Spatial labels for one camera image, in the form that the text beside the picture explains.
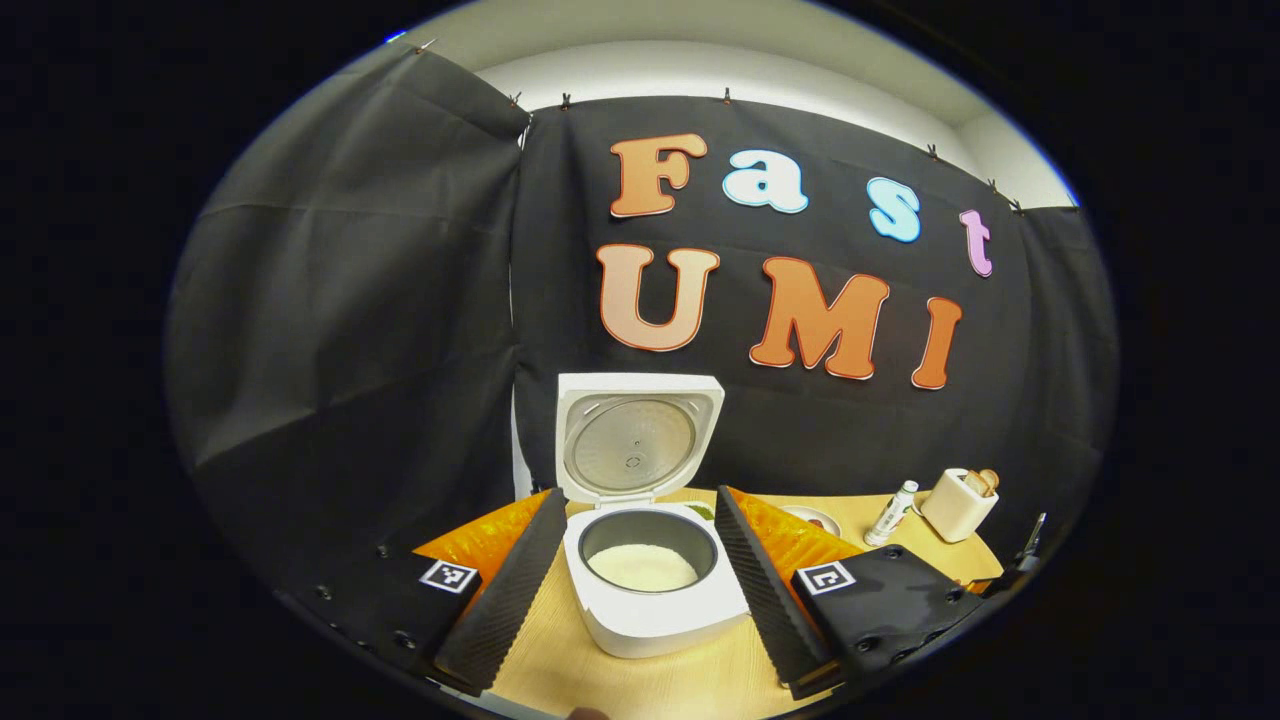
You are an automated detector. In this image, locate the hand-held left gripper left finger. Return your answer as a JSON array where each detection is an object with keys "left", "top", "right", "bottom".
[{"left": 275, "top": 487, "right": 569, "bottom": 698}]

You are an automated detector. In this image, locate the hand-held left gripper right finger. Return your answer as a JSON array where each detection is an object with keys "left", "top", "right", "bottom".
[{"left": 713, "top": 485, "right": 986, "bottom": 701}]

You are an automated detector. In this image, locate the white rice cooker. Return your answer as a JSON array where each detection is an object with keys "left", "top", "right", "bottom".
[{"left": 555, "top": 373, "right": 751, "bottom": 659}]

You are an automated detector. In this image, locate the white rice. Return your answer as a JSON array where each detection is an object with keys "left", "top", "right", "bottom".
[{"left": 587, "top": 544, "right": 699, "bottom": 593}]

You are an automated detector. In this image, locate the white round plate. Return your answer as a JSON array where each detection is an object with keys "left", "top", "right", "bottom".
[{"left": 780, "top": 505, "right": 843, "bottom": 539}]

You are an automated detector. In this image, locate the white green drink bottle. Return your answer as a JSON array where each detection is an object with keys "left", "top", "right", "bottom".
[{"left": 864, "top": 480, "right": 920, "bottom": 548}]

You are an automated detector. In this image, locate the cream toaster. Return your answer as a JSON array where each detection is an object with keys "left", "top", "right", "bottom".
[{"left": 920, "top": 468, "right": 999, "bottom": 544}]

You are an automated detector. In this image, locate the black backdrop cloth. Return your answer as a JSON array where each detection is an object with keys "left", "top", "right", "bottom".
[{"left": 165, "top": 45, "right": 1119, "bottom": 601}]

